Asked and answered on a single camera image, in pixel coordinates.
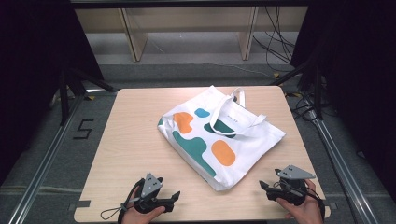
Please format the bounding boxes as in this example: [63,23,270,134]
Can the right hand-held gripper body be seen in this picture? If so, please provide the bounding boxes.
[266,164,317,207]

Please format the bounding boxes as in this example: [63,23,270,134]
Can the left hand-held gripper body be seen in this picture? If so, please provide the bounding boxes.
[134,172,176,215]

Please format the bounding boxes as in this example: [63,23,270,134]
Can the white tote bag coloured blobs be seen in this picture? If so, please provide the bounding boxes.
[157,85,287,192]

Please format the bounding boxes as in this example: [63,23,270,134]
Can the person's left hand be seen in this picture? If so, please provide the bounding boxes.
[120,186,166,224]

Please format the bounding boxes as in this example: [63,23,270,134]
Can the person's right hand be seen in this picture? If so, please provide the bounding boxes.
[276,178,325,224]

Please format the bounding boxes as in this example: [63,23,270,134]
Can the black metal stand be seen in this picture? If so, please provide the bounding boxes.
[58,66,117,126]
[270,59,325,121]

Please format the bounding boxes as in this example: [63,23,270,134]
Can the dark curtain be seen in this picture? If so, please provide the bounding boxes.
[0,0,105,187]
[289,0,396,203]

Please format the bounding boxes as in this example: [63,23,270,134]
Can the light wooden bench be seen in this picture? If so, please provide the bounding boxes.
[74,6,309,63]

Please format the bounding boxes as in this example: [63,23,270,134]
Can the black looped cable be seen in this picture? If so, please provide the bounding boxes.
[100,178,146,222]

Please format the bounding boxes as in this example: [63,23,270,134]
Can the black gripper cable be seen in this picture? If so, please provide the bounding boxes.
[306,186,327,220]

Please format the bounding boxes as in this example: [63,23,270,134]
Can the aluminium floor rail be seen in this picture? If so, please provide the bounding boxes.
[303,99,380,224]
[7,89,104,224]

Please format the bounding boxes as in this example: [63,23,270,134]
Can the black floor cables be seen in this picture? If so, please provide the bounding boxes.
[284,88,325,123]

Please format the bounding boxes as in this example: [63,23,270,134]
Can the bundle of black hanging cables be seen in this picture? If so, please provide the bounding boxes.
[252,6,297,73]

